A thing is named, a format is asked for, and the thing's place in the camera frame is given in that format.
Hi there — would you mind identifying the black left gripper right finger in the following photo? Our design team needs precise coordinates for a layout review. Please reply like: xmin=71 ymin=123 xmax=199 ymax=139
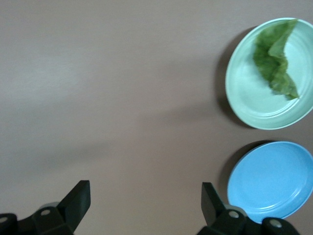
xmin=197 ymin=182 xmax=248 ymax=235

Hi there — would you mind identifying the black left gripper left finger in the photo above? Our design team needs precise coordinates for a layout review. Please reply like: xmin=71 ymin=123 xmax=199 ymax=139
xmin=31 ymin=180 xmax=91 ymax=235

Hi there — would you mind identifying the green lettuce leaf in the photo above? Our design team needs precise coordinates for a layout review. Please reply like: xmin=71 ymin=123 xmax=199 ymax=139
xmin=252 ymin=19 xmax=300 ymax=101

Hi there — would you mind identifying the blue plate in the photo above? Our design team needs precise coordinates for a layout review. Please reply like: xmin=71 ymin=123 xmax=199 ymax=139
xmin=226 ymin=141 xmax=313 ymax=224

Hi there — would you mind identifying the light green plate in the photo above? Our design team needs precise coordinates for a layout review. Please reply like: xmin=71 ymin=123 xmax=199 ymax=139
xmin=224 ymin=17 xmax=313 ymax=130

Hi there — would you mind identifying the brown table cover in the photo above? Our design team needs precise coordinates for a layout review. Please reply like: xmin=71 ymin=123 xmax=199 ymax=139
xmin=0 ymin=0 xmax=313 ymax=235

